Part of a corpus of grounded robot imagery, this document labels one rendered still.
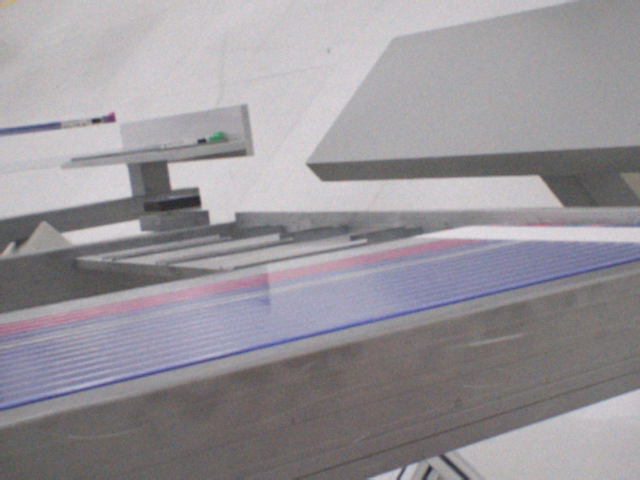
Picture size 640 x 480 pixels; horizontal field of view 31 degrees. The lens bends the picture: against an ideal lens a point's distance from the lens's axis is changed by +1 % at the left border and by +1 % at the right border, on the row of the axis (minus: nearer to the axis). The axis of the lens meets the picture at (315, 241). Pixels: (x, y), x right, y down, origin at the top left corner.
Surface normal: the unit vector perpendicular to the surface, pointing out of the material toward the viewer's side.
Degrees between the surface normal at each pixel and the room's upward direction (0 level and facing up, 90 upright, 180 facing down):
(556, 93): 0
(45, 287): 90
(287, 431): 90
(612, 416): 0
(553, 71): 0
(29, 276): 90
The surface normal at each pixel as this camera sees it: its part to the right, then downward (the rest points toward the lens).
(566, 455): -0.63, -0.63
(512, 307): 0.58, 0.02
